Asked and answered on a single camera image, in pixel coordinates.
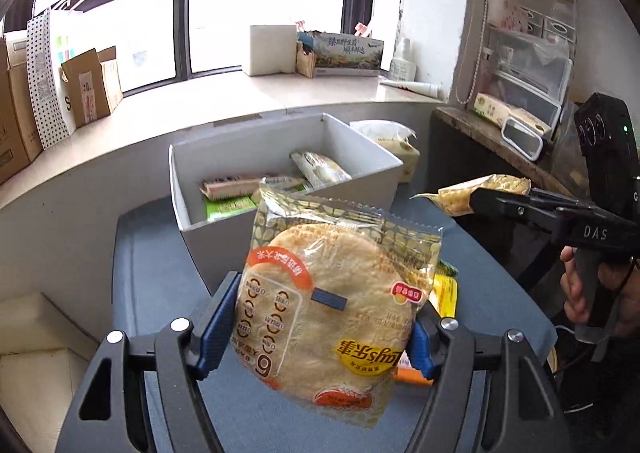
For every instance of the wooden stick holder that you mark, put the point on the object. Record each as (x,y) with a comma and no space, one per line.
(305,63)

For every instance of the pink long snack packet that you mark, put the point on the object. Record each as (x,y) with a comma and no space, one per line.
(230,183)

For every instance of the wooden side shelf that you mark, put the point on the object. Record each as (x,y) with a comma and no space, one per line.
(465,138)

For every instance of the pale green chips bag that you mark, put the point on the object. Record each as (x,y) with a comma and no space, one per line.
(320,167)

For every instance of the long green snack packet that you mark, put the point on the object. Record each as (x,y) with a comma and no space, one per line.
(227,207)

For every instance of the orange yellow snack packet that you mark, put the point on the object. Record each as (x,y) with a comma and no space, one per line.
(455,195)

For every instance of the tissue box with plastic bag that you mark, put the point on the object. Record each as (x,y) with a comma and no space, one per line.
(395,143)

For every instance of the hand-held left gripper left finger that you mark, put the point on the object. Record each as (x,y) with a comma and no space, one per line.
(215,328)

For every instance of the plain yellow snack packet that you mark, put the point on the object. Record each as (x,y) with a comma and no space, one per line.
(445,290)

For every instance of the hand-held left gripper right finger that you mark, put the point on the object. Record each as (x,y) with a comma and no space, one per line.
(421,350)

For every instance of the dark framed window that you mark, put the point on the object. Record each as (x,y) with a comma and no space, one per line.
(180,8)

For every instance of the clear plastic drawer organizer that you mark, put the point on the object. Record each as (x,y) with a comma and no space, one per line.
(535,73)

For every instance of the plain white box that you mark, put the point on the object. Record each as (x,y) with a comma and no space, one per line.
(270,50)

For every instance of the person's right hand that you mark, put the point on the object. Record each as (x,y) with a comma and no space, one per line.
(625,298)

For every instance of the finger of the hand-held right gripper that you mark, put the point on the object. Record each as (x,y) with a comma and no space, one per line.
(510,210)
(560,195)

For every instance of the white storage box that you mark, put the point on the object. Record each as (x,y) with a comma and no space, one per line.
(350,183)

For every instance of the white tube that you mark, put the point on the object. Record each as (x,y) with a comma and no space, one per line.
(415,88)

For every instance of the large cardboard box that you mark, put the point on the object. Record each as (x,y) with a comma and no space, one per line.
(15,123)

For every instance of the dark orange snack packet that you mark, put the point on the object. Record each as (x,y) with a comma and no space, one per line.
(415,376)

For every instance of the polka dot paper bag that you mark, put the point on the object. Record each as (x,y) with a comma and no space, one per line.
(45,83)

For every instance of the landscape printed box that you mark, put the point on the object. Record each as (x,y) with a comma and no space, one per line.
(347,55)

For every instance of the rice cracker bag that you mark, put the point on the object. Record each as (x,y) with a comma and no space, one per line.
(330,298)

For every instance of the small open cardboard box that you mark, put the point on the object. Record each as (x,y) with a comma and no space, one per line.
(90,88)

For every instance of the white plastic bottle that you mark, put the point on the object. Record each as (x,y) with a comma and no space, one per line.
(402,64)

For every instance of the cream sofa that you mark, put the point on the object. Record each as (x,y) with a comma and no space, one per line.
(35,373)

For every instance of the white black framed clock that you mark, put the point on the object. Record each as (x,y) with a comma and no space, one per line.
(522,138)

